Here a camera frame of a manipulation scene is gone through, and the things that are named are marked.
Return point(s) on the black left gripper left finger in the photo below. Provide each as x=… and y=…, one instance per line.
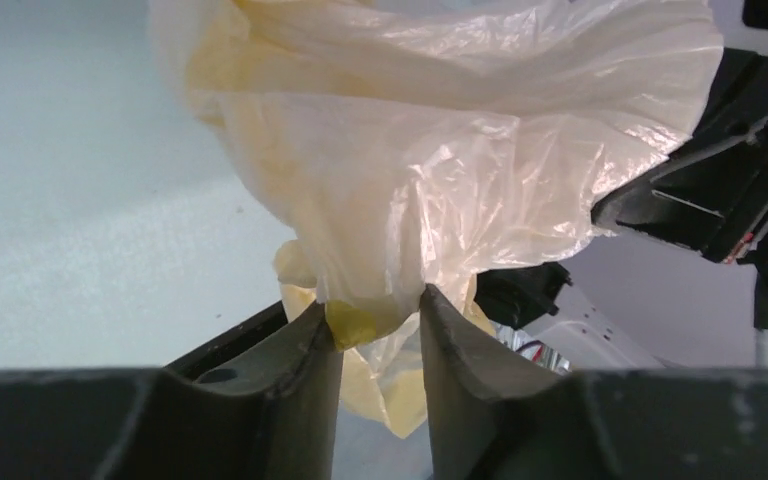
x=267, y=413

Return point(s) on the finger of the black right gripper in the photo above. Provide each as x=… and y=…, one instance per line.
x=517, y=297

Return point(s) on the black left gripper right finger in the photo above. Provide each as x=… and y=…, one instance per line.
x=495, y=415

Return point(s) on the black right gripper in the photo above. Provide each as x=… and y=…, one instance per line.
x=711, y=195

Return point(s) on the translucent yellowish plastic trash bag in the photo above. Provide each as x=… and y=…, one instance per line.
x=409, y=143

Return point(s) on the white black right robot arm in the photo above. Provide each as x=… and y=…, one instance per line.
x=684, y=280

